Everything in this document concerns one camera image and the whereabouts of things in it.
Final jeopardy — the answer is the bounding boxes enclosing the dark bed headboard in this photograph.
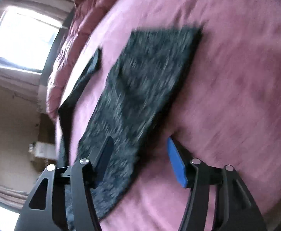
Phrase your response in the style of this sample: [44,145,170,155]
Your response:
[39,8,76,86]

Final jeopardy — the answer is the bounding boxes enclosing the pink bed sheet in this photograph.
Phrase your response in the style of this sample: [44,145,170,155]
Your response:
[65,0,281,230]

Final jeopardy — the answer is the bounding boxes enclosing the cluttered side table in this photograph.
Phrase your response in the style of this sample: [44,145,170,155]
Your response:
[28,141,56,161]

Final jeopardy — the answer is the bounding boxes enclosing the dark leaf-print pants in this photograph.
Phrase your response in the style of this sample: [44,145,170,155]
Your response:
[57,25,203,231]

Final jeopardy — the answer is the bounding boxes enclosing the bright window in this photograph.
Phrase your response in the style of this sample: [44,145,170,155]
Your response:
[0,6,62,71]

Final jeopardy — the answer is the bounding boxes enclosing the pink quilted comforter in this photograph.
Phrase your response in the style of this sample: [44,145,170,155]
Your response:
[46,0,117,122]

